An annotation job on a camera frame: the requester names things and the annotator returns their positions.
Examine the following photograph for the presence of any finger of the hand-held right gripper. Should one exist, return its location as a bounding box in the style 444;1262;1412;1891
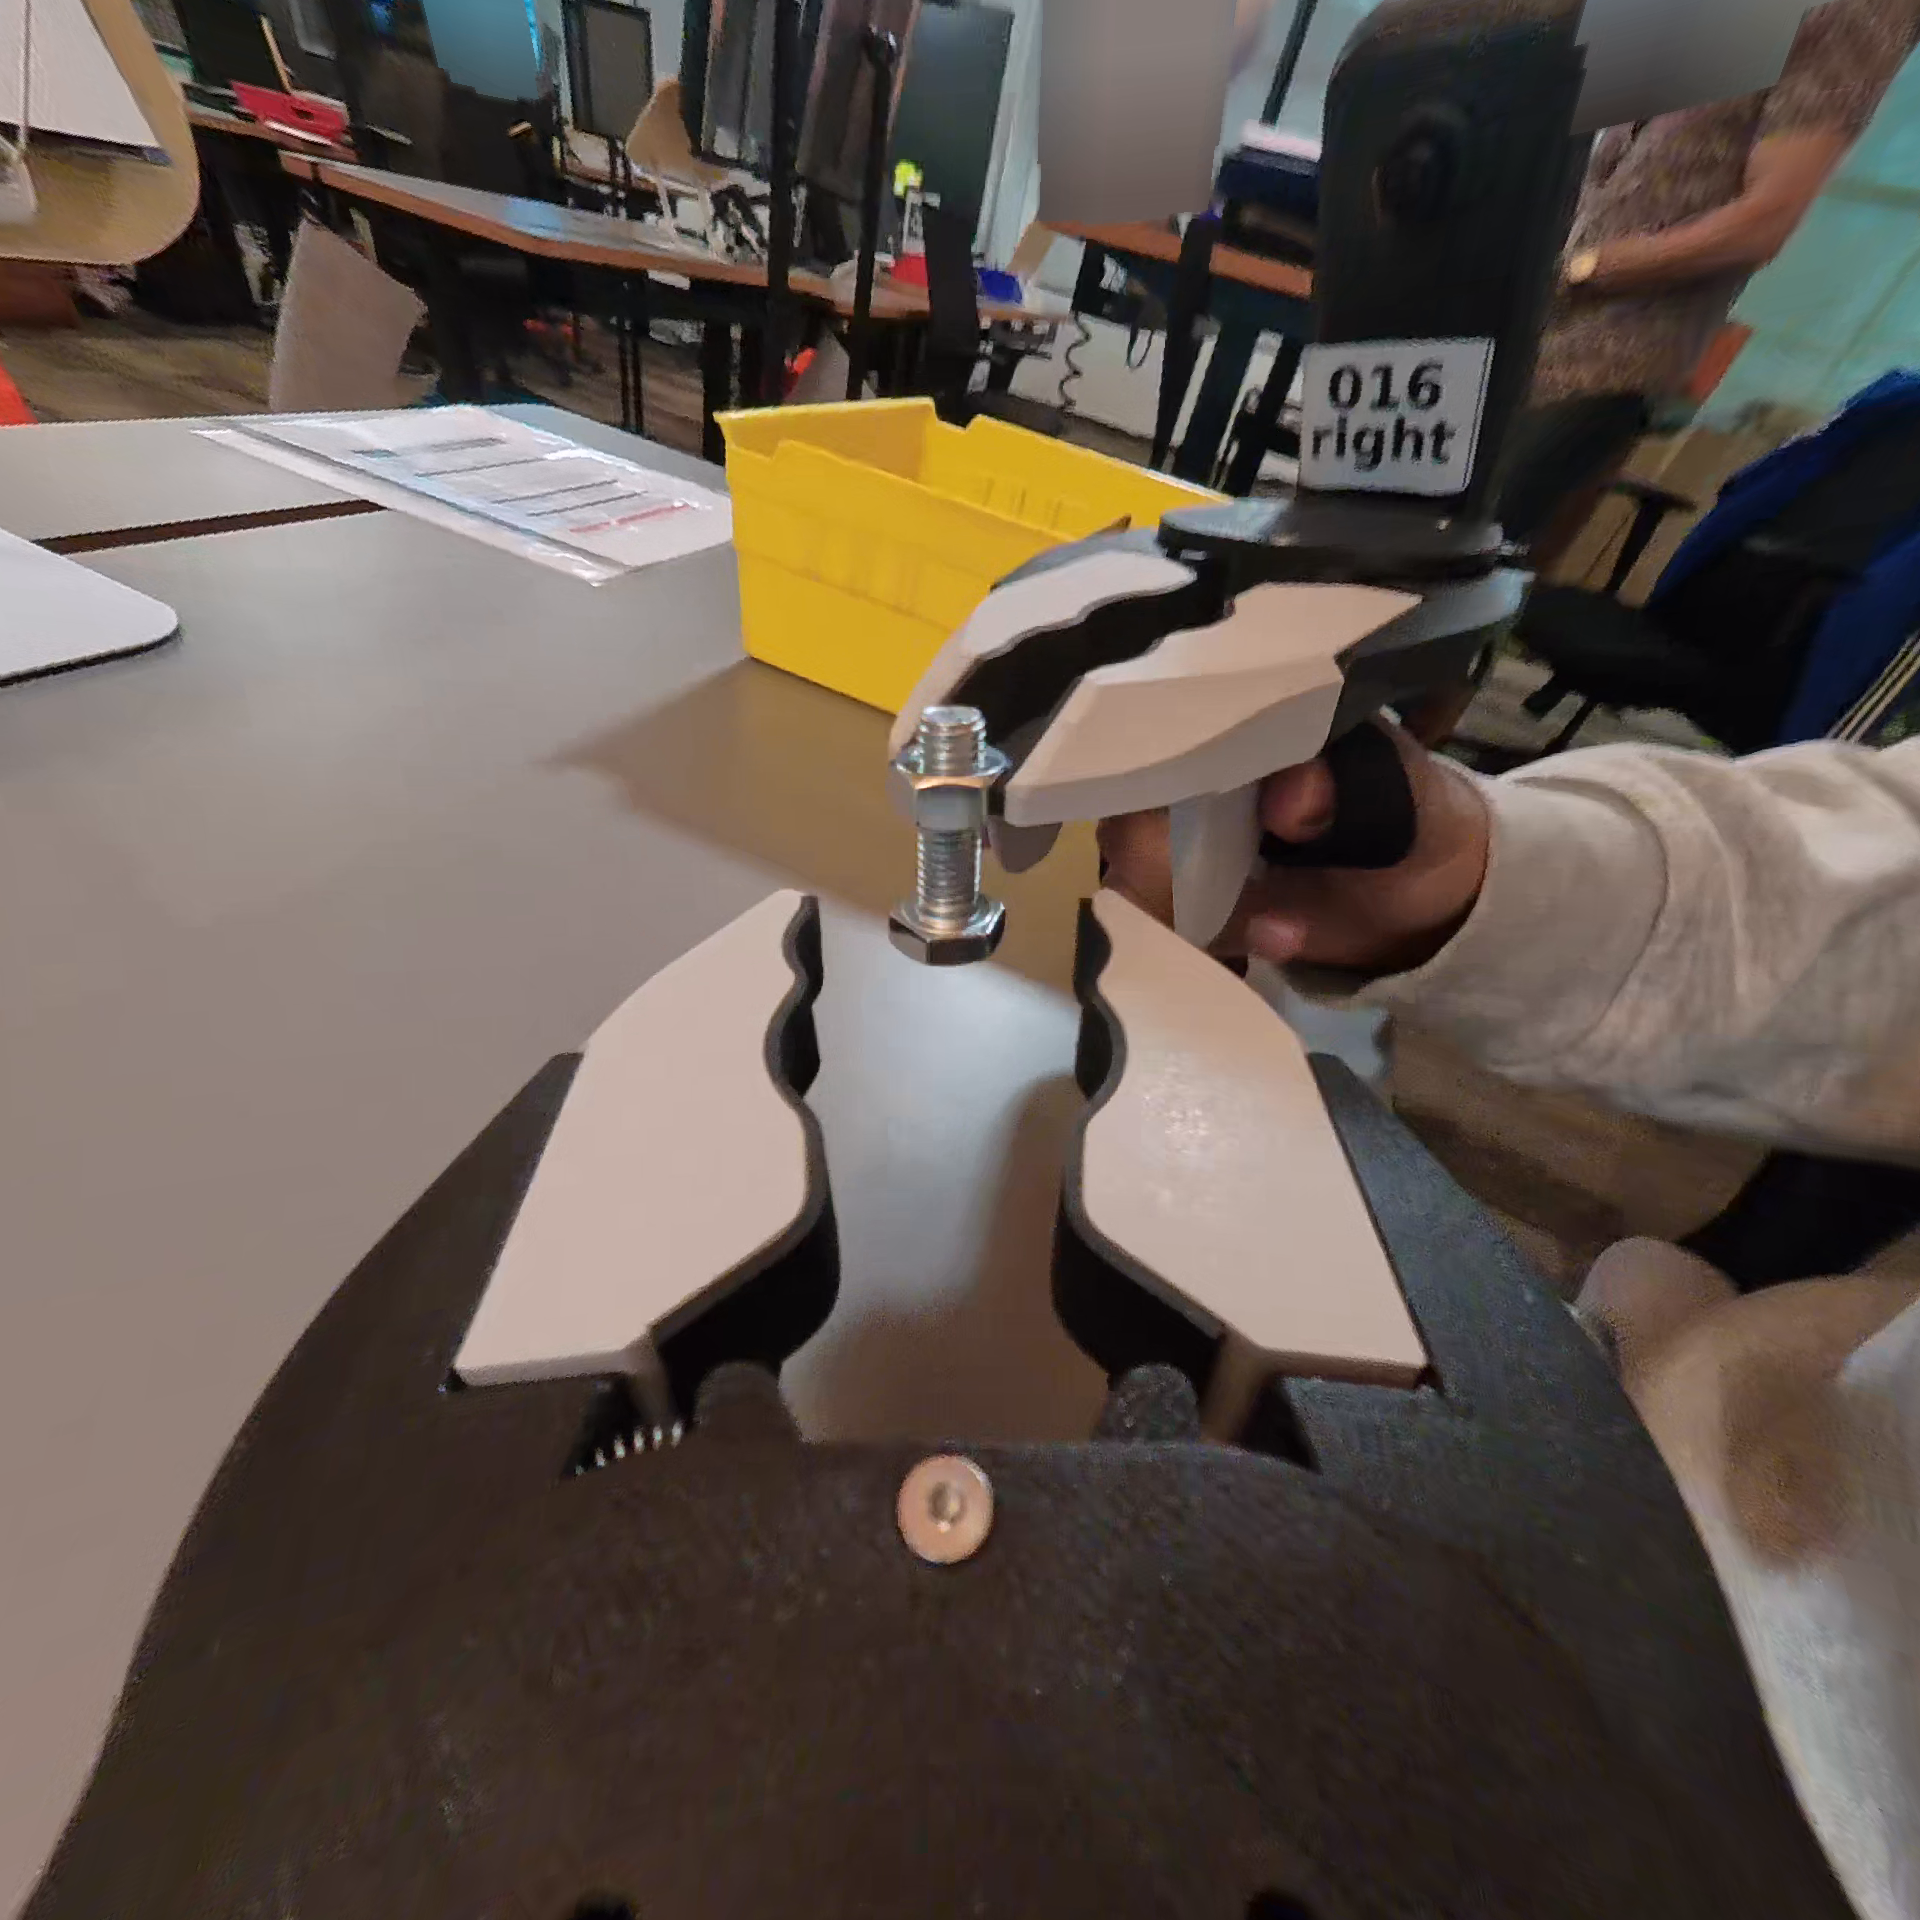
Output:
998;584;1424;942
884;539;1205;876

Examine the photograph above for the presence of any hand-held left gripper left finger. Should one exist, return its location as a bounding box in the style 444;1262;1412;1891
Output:
449;888;829;1431

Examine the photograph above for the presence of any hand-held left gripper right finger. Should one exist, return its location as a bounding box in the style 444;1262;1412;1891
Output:
1063;888;1433;1444

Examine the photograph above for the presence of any steel hex bolt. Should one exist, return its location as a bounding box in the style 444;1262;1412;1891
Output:
886;704;1007;967

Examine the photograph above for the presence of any person's right forearm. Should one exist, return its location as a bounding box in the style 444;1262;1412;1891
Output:
1350;735;1920;1163

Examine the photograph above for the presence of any wooden standing desk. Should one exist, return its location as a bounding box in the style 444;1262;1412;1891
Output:
1041;216;1320;482

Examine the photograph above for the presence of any grey desk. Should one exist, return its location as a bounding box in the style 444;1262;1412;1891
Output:
0;403;1397;1914

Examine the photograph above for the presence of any long wooden office desk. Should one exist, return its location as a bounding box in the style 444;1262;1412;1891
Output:
181;106;1052;436

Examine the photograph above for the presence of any person's right hand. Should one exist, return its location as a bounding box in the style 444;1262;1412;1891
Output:
1098;727;1493;980

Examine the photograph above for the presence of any yellow plastic bin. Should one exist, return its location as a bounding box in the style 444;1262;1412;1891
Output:
717;397;1231;719

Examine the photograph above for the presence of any black office chair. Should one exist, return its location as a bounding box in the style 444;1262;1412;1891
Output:
913;195;1058;429
1505;387;1800;758

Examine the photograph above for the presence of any black desktop monitor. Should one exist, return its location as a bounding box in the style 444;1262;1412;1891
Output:
890;0;1021;204

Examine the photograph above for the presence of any blue striped jacket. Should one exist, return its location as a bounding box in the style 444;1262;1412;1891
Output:
1649;368;1920;751

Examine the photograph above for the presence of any large black monitor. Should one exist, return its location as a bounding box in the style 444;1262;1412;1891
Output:
678;0;782;173
791;0;920;226

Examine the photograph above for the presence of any laminated instruction sheet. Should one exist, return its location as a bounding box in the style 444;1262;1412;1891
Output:
193;403;733;587

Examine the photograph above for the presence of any small black monitor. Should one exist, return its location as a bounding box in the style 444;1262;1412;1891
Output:
561;0;656;143

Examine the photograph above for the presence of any person's grey sweatshirt torso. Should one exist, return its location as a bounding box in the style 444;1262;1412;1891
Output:
1574;1236;1920;1920

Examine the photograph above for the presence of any grey cardboard sheet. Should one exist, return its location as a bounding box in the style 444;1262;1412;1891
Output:
269;222;431;408

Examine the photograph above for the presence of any white monitor stand base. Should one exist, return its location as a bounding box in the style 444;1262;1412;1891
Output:
0;526;183;687

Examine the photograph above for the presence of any cardboard panel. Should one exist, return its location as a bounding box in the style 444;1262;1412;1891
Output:
0;0;202;271

